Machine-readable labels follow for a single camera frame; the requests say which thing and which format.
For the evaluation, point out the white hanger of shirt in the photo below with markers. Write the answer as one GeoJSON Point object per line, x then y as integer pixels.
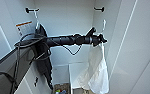
{"type": "Point", "coordinates": [104, 26]}

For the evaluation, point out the white hanger of black garment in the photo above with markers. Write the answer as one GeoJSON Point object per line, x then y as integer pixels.
{"type": "Point", "coordinates": [37, 23]}

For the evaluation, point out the white shirt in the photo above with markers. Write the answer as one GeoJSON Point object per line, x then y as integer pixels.
{"type": "Point", "coordinates": [97, 70]}

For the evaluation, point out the black rail bracket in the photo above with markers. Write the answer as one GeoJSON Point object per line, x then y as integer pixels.
{"type": "Point", "coordinates": [98, 9]}
{"type": "Point", "coordinates": [31, 10]}

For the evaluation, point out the orange and white door label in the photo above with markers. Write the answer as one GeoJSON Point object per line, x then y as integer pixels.
{"type": "Point", "coordinates": [23, 26]}

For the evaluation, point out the white wardrobe door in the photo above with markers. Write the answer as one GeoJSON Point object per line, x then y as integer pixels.
{"type": "Point", "coordinates": [137, 50]}
{"type": "Point", "coordinates": [4, 33]}

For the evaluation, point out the small black hook on door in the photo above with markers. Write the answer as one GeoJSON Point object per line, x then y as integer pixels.
{"type": "Point", "coordinates": [36, 81]}

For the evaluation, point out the white inner cabinet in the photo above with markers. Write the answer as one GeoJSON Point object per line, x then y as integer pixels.
{"type": "Point", "coordinates": [76, 71]}

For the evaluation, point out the wicker storage basket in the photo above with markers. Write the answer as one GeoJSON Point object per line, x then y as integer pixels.
{"type": "Point", "coordinates": [61, 89]}

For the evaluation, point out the white wardrobe carcass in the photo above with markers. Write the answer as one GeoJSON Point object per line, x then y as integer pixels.
{"type": "Point", "coordinates": [71, 23]}

